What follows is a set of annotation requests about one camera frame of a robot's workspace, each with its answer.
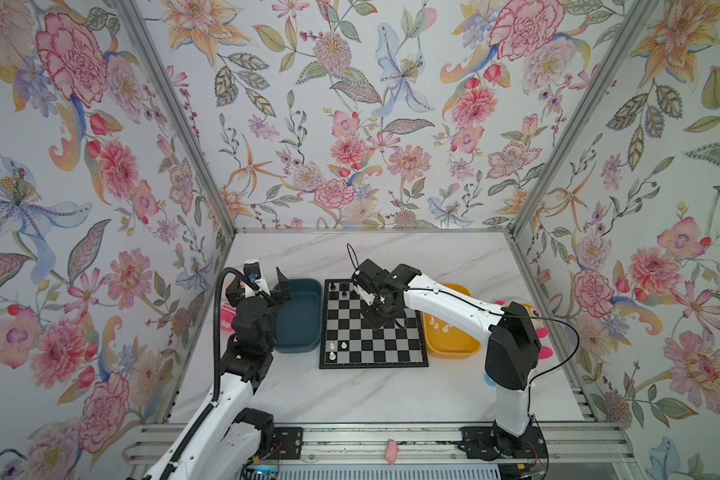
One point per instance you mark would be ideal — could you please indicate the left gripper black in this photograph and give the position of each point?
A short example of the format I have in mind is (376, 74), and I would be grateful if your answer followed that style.
(277, 297)

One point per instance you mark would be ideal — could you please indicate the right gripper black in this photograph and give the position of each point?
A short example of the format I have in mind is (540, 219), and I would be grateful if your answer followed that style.
(370, 319)

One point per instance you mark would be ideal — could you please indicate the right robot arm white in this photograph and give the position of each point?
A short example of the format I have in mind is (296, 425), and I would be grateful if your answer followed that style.
(511, 341)

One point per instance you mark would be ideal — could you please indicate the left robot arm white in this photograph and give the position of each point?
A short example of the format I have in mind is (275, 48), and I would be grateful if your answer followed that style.
(226, 436)

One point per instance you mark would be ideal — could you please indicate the black white chess board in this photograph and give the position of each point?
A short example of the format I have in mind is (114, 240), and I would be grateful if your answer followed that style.
(368, 348)

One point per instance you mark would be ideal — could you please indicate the pink toy left side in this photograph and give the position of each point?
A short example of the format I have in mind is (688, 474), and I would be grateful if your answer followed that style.
(227, 317)

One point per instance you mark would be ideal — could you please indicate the teal plastic bin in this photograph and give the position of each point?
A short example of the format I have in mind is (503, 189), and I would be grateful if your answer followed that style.
(299, 321)

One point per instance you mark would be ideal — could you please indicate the yellow plastic bin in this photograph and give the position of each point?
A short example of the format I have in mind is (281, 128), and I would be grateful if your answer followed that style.
(445, 341)

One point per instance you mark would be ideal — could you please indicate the pink small toy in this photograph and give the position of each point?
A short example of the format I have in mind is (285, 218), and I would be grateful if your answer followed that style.
(392, 452)

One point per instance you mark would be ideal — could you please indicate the plush doll toy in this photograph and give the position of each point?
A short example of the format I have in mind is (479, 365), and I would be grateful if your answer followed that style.
(546, 352)

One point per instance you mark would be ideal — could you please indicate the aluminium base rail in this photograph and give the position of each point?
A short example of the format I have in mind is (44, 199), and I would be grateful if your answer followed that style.
(326, 443)

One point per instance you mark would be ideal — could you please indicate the aluminium frame post right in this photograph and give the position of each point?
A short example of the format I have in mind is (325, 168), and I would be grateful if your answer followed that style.
(632, 25)

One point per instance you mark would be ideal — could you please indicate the aluminium frame post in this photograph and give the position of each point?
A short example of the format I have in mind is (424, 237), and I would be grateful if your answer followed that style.
(139, 35)
(632, 25)

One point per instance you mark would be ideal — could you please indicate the aluminium frame post left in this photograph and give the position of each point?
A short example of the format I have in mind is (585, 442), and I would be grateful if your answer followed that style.
(139, 35)

